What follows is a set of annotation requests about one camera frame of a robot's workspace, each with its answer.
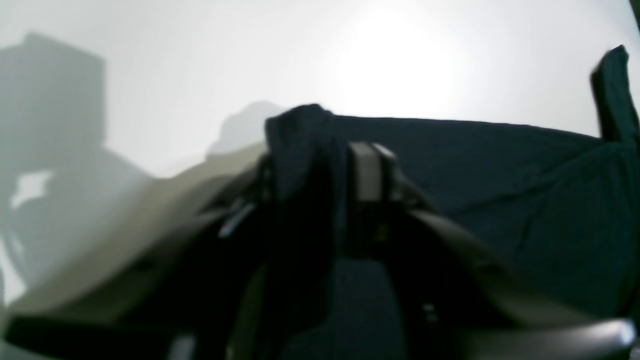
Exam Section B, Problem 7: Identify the black T-shirt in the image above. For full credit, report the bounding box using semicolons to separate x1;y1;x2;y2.
252;45;639;360

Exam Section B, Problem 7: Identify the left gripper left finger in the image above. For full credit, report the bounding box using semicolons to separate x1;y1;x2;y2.
2;151;271;360

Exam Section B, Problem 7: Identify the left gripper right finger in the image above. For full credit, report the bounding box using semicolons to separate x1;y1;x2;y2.
345;142;637;360

